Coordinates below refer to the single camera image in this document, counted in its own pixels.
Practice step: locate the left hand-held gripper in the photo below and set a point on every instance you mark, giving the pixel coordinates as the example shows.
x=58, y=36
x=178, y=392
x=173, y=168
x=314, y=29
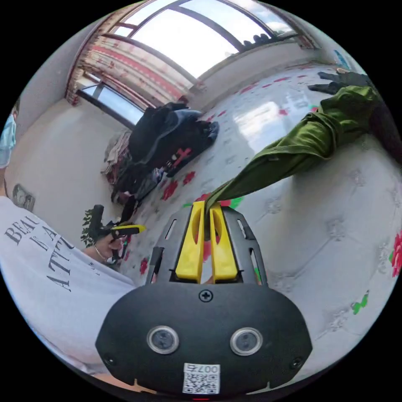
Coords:
x=116, y=248

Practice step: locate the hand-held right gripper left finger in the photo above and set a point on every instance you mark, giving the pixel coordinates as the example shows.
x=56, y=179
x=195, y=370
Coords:
x=190, y=251

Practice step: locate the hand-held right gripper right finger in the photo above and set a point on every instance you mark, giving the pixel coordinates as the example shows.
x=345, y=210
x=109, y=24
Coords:
x=221, y=254

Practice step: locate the green vest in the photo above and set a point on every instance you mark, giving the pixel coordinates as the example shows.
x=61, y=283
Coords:
x=301, y=147

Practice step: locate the person's left hand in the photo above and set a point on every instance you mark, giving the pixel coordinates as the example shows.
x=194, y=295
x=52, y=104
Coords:
x=105, y=249

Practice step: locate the green plant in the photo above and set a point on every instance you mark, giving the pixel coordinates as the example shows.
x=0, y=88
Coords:
x=88, y=229

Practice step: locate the pile of clothes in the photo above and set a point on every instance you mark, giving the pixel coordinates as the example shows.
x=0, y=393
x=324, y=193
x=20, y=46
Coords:
x=163, y=138

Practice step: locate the bed with flowered sheet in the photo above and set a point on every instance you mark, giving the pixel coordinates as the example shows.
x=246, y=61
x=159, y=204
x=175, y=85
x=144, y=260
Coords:
x=314, y=235

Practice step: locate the person's body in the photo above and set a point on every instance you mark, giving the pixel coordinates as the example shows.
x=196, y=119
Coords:
x=40, y=267

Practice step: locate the small window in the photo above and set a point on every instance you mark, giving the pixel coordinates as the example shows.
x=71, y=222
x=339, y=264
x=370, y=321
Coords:
x=113, y=100

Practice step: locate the red patterned curtain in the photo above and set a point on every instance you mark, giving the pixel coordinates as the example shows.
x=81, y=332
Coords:
x=125, y=66

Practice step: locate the large window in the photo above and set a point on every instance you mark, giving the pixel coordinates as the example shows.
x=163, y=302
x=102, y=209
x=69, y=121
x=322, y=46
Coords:
x=188, y=34

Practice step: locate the black garment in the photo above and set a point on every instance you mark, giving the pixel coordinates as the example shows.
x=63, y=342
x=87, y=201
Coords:
x=339, y=83

